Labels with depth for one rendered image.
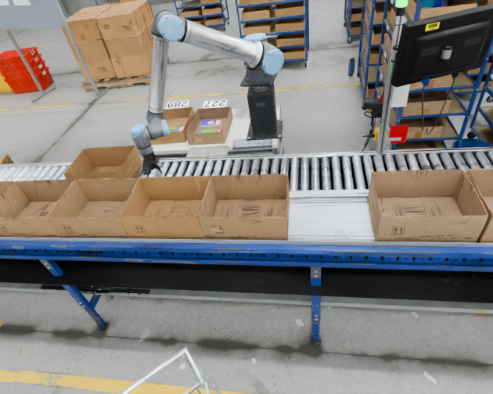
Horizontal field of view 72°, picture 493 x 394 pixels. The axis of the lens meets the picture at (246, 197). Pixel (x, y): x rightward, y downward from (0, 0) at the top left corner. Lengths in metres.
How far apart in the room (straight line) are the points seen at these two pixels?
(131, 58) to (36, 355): 4.46
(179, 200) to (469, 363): 1.84
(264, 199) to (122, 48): 4.62
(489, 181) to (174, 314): 2.00
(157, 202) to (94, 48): 4.54
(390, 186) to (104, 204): 1.53
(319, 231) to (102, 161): 1.68
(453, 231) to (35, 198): 2.20
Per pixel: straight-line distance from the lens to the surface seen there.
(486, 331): 2.55
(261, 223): 1.50
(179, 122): 2.93
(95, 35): 6.17
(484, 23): 2.09
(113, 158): 2.61
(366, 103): 2.17
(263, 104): 2.40
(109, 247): 1.80
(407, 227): 1.54
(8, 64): 7.30
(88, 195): 2.15
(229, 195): 1.80
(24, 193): 2.41
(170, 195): 1.91
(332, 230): 1.63
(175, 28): 1.90
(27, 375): 2.83
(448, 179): 1.80
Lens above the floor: 2.09
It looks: 41 degrees down
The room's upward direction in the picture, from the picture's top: 11 degrees counter-clockwise
